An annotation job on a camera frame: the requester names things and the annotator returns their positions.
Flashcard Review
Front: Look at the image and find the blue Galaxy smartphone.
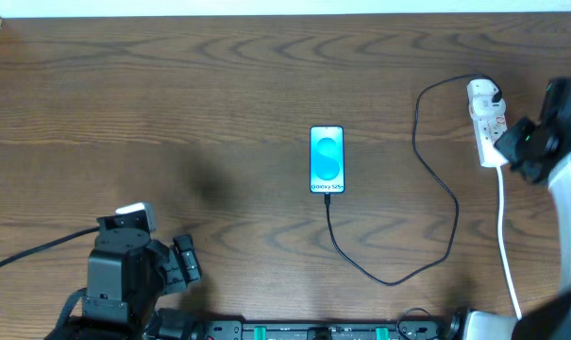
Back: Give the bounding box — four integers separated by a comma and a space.
310, 126, 345, 194

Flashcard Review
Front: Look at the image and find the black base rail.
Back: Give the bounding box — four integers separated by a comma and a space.
143, 309, 461, 340

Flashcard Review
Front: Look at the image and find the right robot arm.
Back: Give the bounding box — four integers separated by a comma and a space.
450, 77, 571, 339

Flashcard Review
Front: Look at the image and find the white power strip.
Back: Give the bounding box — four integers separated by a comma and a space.
466, 79, 508, 168

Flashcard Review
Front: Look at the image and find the black USB charging cable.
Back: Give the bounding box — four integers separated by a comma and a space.
323, 72, 504, 287

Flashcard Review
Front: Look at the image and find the white USB charger adapter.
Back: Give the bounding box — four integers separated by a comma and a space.
468, 95, 506, 121

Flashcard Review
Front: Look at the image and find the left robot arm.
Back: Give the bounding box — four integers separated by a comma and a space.
47, 211, 207, 340

